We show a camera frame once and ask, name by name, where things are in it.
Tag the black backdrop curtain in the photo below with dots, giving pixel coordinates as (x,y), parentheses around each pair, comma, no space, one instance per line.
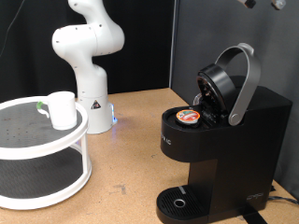
(146,46)

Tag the white two-tier turntable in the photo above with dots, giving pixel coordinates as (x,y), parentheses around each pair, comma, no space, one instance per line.
(37,151)

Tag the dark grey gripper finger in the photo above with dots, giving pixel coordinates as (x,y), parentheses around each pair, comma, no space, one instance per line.
(247,3)

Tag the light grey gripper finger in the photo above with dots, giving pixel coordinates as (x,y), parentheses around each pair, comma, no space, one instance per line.
(278,3)

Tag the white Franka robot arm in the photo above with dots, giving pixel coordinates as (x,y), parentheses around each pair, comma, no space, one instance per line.
(90,40)

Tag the black tape strip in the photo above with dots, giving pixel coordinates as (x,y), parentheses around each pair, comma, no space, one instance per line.
(252,216)

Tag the black Keurig coffee machine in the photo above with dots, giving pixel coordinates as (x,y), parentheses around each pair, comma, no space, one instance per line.
(243,155)

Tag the black drip tray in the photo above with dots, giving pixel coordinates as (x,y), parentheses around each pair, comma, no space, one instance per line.
(193,202)

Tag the white coffee pod orange lid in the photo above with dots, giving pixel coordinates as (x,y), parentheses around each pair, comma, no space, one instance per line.
(187,115)

